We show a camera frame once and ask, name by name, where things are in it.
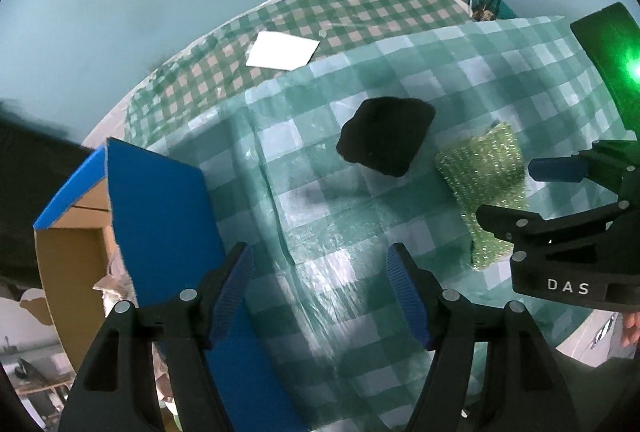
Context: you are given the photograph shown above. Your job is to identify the blue cardboard box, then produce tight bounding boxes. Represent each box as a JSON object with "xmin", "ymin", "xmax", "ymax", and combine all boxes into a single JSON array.
[{"xmin": 34, "ymin": 138, "xmax": 304, "ymax": 431}]

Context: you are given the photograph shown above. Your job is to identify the white pink cloth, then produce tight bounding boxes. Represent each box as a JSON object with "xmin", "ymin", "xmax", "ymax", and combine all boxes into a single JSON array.
[{"xmin": 92, "ymin": 249, "xmax": 138, "ymax": 316}]

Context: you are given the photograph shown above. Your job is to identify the black soft cloth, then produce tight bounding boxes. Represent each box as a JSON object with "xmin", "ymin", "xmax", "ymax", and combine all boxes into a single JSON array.
[{"xmin": 336, "ymin": 96, "xmax": 436, "ymax": 178}]

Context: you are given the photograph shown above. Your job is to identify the green sparkly knit cloth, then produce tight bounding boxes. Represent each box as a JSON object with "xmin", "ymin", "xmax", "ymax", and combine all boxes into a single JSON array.
[{"xmin": 435, "ymin": 122, "xmax": 527, "ymax": 270}]

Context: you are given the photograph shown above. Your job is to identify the light green checkered tablecloth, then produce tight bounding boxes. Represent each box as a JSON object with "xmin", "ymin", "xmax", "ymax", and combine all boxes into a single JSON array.
[{"xmin": 130, "ymin": 17, "xmax": 626, "ymax": 431}]

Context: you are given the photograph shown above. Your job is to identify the dark green checkered cloth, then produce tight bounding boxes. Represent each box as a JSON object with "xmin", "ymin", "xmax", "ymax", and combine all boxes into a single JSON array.
[{"xmin": 125, "ymin": 0, "xmax": 471, "ymax": 147}]

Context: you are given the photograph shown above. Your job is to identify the person's right hand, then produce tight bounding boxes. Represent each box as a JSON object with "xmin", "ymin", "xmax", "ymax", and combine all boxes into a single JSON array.
[{"xmin": 620, "ymin": 312, "xmax": 640, "ymax": 348}]

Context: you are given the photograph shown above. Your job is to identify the white paper sheet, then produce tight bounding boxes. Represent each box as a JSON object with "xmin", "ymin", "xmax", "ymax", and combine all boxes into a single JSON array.
[{"xmin": 246, "ymin": 31, "xmax": 320, "ymax": 71}]

